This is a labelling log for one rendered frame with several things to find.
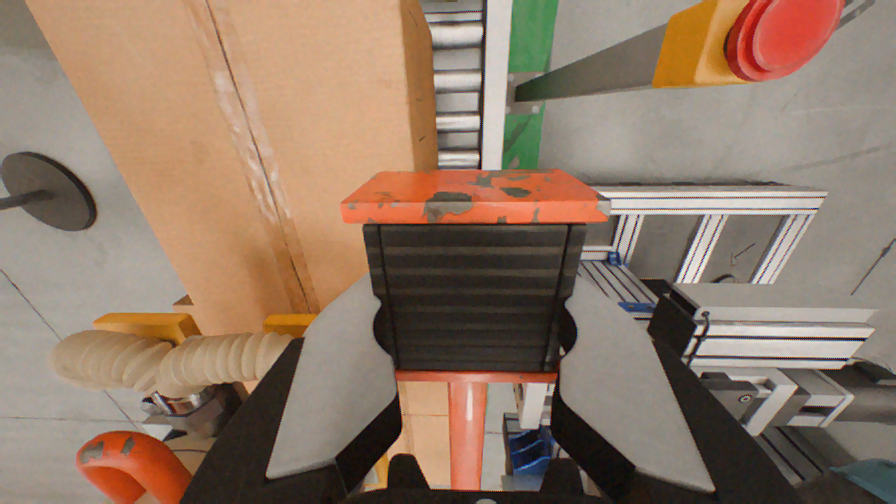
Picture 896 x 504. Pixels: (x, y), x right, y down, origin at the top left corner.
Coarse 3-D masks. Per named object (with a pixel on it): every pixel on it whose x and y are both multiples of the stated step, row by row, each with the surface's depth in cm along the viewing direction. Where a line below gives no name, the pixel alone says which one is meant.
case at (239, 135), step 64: (64, 0) 29; (128, 0) 29; (192, 0) 29; (256, 0) 29; (320, 0) 29; (384, 0) 28; (64, 64) 32; (128, 64) 32; (192, 64) 32; (256, 64) 31; (320, 64) 31; (384, 64) 31; (128, 128) 35; (192, 128) 35; (256, 128) 34; (320, 128) 34; (384, 128) 34; (192, 192) 38; (256, 192) 38; (320, 192) 38; (192, 256) 43; (256, 256) 43; (320, 256) 42; (256, 320) 49
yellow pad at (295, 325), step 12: (264, 324) 30; (276, 324) 29; (288, 324) 29; (300, 324) 29; (300, 336) 30; (384, 456) 41; (372, 468) 41; (384, 468) 42; (372, 480) 42; (384, 480) 43
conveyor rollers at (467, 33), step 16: (432, 32) 61; (448, 32) 61; (464, 32) 61; (480, 32) 61; (448, 48) 65; (448, 80) 65; (464, 80) 65; (480, 80) 65; (448, 112) 70; (464, 112) 70; (448, 128) 70; (464, 128) 70; (448, 160) 74; (464, 160) 73
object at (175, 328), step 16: (96, 320) 30; (112, 320) 30; (128, 320) 30; (144, 320) 30; (160, 320) 30; (176, 320) 30; (192, 320) 32; (160, 336) 31; (176, 336) 31; (144, 400) 31
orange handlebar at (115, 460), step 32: (448, 384) 15; (480, 384) 15; (448, 416) 17; (480, 416) 16; (96, 448) 20; (128, 448) 20; (160, 448) 21; (480, 448) 17; (96, 480) 21; (128, 480) 22; (160, 480) 21; (480, 480) 19
